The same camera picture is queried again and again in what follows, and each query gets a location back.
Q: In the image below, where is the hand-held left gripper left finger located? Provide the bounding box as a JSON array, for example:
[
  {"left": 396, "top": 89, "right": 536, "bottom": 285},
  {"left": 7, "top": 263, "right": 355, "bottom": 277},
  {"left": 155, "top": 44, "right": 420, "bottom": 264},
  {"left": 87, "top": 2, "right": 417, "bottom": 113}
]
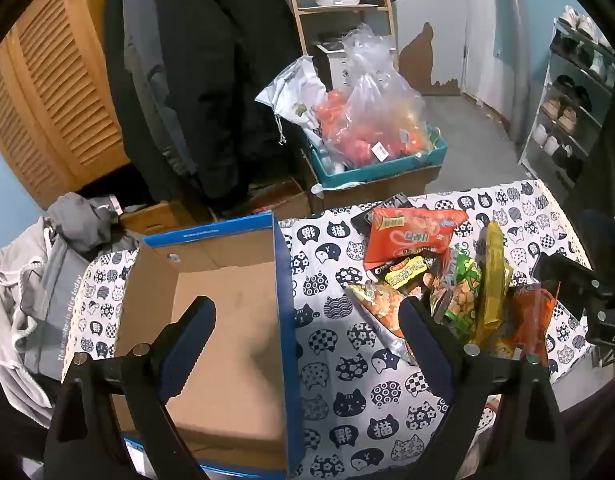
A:
[{"left": 43, "top": 296, "right": 217, "bottom": 480}]

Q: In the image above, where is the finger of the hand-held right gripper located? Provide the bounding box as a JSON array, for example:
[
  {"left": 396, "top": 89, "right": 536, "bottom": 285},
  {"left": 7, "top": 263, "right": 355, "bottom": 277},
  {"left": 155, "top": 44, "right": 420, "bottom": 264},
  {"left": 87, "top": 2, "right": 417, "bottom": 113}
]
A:
[{"left": 531, "top": 252, "right": 601, "bottom": 318}]

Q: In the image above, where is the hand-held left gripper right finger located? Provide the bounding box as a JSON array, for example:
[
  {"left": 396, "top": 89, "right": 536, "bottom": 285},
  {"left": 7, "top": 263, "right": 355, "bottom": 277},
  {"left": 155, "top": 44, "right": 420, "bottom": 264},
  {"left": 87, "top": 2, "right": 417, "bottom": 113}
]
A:
[{"left": 397, "top": 296, "right": 571, "bottom": 480}]

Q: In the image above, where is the blue cardboard box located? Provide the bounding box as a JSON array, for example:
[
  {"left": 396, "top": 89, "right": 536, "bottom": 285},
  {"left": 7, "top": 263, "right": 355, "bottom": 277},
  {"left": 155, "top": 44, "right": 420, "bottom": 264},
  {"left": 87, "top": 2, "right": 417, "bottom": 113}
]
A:
[{"left": 107, "top": 211, "right": 305, "bottom": 480}]

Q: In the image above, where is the orange patterned snack bag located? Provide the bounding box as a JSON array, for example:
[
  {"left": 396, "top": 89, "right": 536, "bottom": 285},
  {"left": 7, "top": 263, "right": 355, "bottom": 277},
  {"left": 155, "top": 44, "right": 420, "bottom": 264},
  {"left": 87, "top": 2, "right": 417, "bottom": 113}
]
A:
[{"left": 345, "top": 280, "right": 415, "bottom": 366}]

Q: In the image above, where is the small orange snack packet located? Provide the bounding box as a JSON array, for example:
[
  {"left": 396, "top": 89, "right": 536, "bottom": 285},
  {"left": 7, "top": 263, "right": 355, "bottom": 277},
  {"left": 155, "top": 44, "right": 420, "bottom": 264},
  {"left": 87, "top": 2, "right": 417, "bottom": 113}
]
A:
[{"left": 510, "top": 282, "right": 558, "bottom": 366}]

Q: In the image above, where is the green snack bag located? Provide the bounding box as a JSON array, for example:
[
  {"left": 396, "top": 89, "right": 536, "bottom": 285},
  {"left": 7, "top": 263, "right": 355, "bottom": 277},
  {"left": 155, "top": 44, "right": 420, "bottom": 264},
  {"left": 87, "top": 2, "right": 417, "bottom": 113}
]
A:
[{"left": 432, "top": 245, "right": 483, "bottom": 341}]

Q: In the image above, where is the long gold snack packet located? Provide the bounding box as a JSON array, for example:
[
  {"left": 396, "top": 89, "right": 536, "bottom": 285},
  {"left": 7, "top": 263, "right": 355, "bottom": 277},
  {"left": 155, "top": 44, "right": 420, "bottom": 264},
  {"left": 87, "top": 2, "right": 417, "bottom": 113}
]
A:
[{"left": 471, "top": 221, "right": 513, "bottom": 346}]

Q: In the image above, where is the small yellow snack packet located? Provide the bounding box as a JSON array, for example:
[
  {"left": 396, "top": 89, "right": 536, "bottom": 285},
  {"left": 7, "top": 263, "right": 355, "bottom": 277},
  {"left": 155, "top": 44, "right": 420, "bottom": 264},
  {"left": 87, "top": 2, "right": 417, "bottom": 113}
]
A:
[{"left": 375, "top": 255, "right": 428, "bottom": 291}]

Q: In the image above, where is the red snack bag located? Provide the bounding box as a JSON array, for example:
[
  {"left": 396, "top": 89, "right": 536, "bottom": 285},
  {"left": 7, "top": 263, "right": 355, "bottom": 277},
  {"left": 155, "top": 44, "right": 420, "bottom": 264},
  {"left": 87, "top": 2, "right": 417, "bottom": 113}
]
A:
[{"left": 363, "top": 206, "right": 469, "bottom": 272}]

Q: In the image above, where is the black snack packet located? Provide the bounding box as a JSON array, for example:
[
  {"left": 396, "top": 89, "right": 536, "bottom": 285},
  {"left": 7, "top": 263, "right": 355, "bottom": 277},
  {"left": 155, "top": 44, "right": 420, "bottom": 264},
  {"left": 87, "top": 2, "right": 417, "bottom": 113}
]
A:
[{"left": 351, "top": 195, "right": 413, "bottom": 237}]

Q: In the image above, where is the cat print tablecloth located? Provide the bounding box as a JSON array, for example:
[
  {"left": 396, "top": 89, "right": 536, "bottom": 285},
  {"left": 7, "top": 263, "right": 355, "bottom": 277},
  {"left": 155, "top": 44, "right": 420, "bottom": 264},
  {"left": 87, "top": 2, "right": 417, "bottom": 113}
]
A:
[{"left": 62, "top": 178, "right": 601, "bottom": 480}]

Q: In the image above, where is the shoe rack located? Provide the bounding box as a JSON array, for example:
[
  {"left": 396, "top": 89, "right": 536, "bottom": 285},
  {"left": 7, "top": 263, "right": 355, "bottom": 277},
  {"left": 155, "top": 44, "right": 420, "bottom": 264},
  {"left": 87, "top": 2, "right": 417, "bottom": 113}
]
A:
[{"left": 517, "top": 5, "right": 615, "bottom": 191}]

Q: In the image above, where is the small brown cardboard box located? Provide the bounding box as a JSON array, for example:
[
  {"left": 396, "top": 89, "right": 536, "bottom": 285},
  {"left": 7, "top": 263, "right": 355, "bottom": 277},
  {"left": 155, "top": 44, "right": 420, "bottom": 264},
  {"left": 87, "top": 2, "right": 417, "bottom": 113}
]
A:
[{"left": 120, "top": 200, "right": 198, "bottom": 236}]

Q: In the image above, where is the dark grey garment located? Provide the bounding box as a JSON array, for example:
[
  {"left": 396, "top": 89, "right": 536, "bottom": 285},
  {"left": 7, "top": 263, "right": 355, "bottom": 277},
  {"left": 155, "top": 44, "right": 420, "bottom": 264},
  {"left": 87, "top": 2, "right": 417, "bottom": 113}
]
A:
[{"left": 47, "top": 192, "right": 123, "bottom": 251}]

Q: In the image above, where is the group of shoes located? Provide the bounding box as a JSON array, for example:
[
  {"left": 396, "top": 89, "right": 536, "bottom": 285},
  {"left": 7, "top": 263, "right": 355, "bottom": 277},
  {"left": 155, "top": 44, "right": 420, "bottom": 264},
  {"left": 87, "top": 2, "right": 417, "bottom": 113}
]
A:
[{"left": 532, "top": 5, "right": 615, "bottom": 171}]

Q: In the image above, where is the cardboard box with red label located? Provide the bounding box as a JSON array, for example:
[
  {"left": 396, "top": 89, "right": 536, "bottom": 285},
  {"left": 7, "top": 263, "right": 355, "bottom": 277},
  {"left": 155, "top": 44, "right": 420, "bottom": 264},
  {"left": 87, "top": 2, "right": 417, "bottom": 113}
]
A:
[{"left": 247, "top": 180, "right": 313, "bottom": 221}]

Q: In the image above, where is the teal cardboard box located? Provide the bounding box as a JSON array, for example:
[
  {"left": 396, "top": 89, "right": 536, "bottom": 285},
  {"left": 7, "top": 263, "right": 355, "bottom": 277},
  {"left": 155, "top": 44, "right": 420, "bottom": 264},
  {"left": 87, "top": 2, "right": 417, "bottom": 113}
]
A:
[{"left": 302, "top": 127, "right": 448, "bottom": 188}]

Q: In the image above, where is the clear plastic bag of oranges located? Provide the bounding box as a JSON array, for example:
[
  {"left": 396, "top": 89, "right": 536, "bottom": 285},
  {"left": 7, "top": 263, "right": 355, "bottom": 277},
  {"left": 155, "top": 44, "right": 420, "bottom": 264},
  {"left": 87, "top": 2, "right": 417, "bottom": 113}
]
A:
[{"left": 315, "top": 25, "right": 431, "bottom": 168}]

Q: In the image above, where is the black coat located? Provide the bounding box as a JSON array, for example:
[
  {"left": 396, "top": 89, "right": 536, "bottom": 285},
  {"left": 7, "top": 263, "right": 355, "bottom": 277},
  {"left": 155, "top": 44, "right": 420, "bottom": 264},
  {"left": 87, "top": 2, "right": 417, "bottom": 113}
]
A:
[{"left": 104, "top": 0, "right": 308, "bottom": 211}]

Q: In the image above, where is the grey jacket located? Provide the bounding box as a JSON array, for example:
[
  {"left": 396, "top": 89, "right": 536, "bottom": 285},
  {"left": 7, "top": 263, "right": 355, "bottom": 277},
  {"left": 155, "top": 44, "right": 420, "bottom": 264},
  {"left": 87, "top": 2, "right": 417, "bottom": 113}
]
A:
[{"left": 122, "top": 0, "right": 198, "bottom": 176}]

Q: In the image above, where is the white appliance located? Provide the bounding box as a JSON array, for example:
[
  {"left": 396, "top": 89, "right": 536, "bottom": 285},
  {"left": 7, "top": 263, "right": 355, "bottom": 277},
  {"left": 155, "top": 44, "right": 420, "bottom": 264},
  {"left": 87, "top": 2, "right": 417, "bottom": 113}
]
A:
[{"left": 315, "top": 42, "right": 358, "bottom": 91}]

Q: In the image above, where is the wooden louvered door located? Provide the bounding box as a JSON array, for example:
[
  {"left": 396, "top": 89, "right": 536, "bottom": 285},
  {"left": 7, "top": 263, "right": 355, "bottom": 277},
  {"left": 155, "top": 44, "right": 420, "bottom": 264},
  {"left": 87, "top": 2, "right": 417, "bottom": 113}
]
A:
[{"left": 0, "top": 0, "right": 133, "bottom": 208}]

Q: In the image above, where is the wooden shelf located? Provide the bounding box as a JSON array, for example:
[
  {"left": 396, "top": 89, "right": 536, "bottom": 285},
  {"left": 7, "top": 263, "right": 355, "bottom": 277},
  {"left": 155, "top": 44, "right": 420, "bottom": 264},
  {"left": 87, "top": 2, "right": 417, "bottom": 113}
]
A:
[{"left": 280, "top": 0, "right": 401, "bottom": 76}]

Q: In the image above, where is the white printed drawstring bag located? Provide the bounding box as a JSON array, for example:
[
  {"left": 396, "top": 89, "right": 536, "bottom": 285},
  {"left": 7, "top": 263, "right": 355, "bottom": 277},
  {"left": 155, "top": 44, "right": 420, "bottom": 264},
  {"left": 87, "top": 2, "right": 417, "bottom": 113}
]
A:
[{"left": 254, "top": 57, "right": 328, "bottom": 146}]

